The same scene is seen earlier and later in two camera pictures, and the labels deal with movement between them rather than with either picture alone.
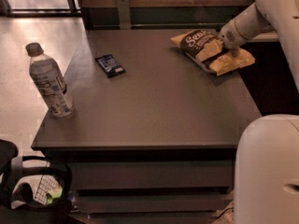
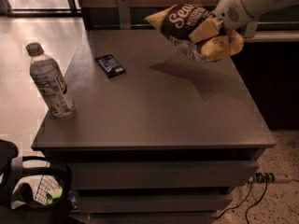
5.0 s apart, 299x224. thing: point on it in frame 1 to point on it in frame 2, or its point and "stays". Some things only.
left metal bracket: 123,10 stays
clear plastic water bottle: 50,81 stays
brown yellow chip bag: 206,50 to 176,21
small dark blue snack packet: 109,65 stays
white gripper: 230,36 to 229,10
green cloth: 55,193 stays
